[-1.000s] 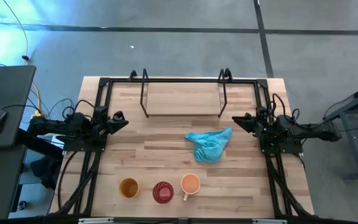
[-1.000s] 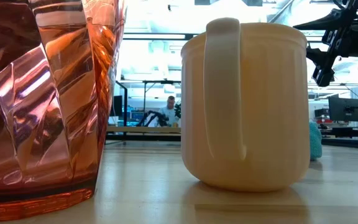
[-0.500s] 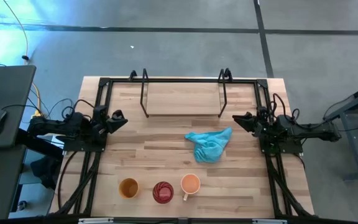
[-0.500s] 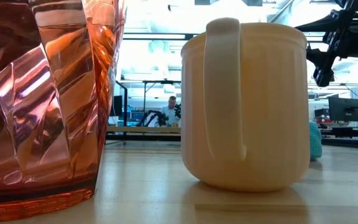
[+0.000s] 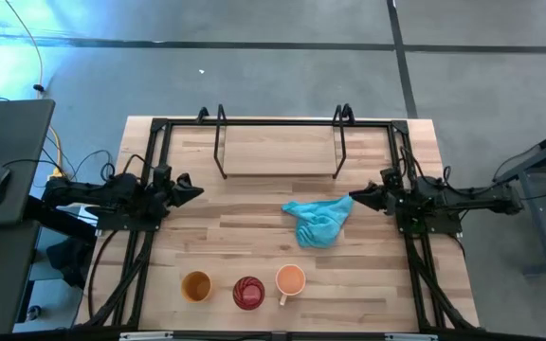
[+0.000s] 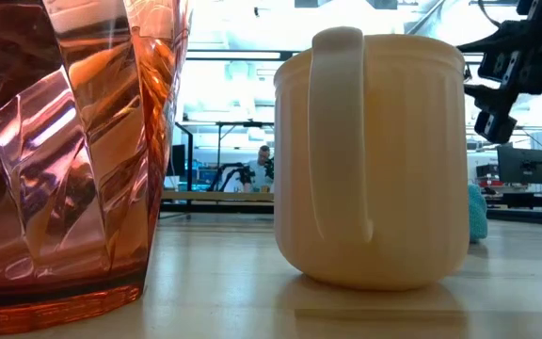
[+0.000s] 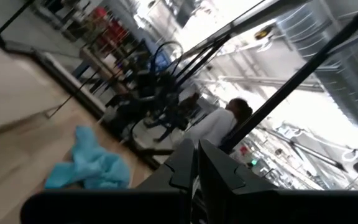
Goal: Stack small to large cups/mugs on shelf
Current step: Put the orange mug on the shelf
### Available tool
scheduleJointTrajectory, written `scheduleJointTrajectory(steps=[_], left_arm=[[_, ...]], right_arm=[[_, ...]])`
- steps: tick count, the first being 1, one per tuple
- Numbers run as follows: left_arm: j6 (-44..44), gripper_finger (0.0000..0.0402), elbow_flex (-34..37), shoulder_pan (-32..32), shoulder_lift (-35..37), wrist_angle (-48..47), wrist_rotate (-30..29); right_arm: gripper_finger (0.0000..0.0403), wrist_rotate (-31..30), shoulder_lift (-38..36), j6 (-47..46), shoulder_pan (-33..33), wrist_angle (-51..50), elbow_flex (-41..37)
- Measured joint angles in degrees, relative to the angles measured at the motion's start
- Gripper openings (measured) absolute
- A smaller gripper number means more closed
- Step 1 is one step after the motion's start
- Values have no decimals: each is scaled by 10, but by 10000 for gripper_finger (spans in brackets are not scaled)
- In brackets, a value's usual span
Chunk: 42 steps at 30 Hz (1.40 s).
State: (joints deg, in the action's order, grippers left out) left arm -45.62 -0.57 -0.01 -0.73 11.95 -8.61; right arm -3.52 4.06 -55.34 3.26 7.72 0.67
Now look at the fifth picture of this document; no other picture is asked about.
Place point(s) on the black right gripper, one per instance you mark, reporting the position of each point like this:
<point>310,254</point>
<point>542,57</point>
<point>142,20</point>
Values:
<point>393,201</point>

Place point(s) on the black metal table frame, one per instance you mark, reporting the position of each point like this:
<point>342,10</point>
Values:
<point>278,122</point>

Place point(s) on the teal microfibre cloth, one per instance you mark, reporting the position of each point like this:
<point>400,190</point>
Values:
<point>320,222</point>

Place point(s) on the black bag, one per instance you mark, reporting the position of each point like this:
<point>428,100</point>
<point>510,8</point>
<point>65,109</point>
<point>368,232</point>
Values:
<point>69,263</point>

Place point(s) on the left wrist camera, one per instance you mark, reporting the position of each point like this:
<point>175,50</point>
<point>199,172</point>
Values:
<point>162,174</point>

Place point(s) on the red faceted plastic cup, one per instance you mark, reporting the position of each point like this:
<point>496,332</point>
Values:
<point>249,293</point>

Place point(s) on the dark grey desk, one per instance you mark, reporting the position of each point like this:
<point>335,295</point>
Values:
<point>7,137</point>

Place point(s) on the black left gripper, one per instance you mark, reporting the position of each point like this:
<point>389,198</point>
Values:
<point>166,199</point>

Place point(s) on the silver metal bracket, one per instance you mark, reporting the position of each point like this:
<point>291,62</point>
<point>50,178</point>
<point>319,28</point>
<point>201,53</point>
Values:
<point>145,336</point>
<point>410,337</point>

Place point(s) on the black desk support bar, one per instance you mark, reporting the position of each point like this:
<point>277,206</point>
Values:
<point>60,218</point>

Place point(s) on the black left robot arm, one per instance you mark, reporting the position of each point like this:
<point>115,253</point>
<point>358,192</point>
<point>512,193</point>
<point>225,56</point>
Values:
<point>93,192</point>

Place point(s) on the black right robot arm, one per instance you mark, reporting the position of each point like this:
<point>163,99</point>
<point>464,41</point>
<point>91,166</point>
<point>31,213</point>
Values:
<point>472,199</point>

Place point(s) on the grey metal side table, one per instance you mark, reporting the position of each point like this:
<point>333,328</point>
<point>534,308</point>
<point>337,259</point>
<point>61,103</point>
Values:
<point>538,161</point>

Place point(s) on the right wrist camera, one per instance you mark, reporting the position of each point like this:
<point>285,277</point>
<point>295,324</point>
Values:
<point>390,178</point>

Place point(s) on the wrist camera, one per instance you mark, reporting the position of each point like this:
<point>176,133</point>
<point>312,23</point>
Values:
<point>162,174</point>
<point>390,178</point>

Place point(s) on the wooden shelf with black legs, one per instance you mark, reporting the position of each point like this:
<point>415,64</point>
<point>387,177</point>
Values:
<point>278,151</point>

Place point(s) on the yellow cup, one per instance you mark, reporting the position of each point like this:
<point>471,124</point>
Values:
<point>196,286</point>

